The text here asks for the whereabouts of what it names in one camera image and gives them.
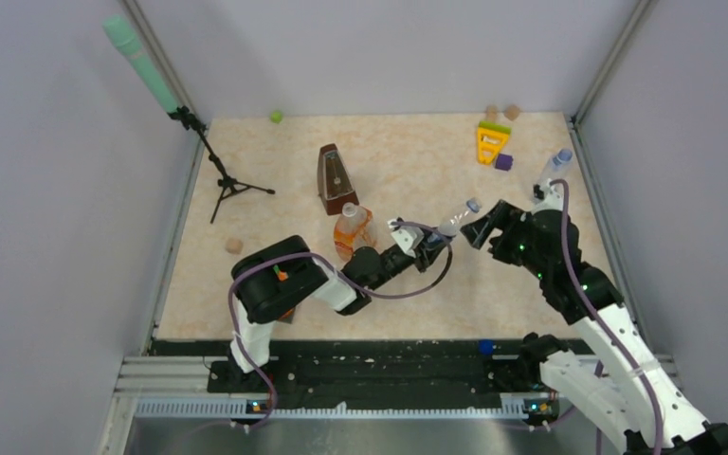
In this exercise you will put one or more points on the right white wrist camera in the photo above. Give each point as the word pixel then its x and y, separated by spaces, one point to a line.
pixel 546 197

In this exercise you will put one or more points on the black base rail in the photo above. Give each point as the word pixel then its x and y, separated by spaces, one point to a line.
pixel 424 374

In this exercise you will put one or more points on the tan wooden block left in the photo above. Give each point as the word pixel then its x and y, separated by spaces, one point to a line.
pixel 491 113

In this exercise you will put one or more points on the orange juice bottle yellow cap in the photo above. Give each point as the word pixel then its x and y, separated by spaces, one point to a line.
pixel 354 229

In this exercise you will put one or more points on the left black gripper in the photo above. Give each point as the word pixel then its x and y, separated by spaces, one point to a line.
pixel 427 252

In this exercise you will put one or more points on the tan wooden block right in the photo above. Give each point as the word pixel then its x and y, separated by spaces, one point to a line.
pixel 512 112

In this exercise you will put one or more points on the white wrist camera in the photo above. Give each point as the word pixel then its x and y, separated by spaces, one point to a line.
pixel 407 238
pixel 546 197

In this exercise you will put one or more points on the blue cap labelled bottle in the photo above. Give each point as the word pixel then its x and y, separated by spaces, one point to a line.
pixel 457 217

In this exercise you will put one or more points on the orange tape dispenser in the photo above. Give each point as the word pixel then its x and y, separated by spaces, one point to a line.
pixel 281 275

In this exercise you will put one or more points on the tan wooden cube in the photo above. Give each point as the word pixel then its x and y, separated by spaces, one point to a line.
pixel 233 246

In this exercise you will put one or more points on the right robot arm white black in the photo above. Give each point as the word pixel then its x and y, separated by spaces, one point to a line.
pixel 633 402

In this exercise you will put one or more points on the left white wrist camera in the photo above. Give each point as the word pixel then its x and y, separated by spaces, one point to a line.
pixel 407 238

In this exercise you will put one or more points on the yellow triangular toy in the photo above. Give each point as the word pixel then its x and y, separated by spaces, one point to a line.
pixel 491 138

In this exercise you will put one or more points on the brown wooden metronome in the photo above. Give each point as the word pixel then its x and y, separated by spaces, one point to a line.
pixel 335 186

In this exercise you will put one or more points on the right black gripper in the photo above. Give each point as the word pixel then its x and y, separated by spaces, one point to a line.
pixel 504 216

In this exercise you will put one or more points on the dark grey square mat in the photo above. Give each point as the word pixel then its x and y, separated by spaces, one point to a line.
pixel 288 316

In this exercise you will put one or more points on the purple cube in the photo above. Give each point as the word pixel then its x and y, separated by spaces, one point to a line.
pixel 504 162

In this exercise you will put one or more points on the mint green microphone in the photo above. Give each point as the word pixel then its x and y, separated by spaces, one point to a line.
pixel 125 40

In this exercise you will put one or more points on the tan wooden block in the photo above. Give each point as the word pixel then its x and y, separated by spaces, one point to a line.
pixel 512 112
pixel 491 113

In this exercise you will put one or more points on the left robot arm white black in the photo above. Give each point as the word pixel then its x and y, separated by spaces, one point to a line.
pixel 266 285

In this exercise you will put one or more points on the grey toothed cable tray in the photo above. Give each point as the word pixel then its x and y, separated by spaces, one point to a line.
pixel 513 407

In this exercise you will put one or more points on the black tripod microphone stand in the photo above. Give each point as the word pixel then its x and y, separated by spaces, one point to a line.
pixel 229 185

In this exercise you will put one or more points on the clear small water bottle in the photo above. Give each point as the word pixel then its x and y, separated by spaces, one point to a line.
pixel 557 166

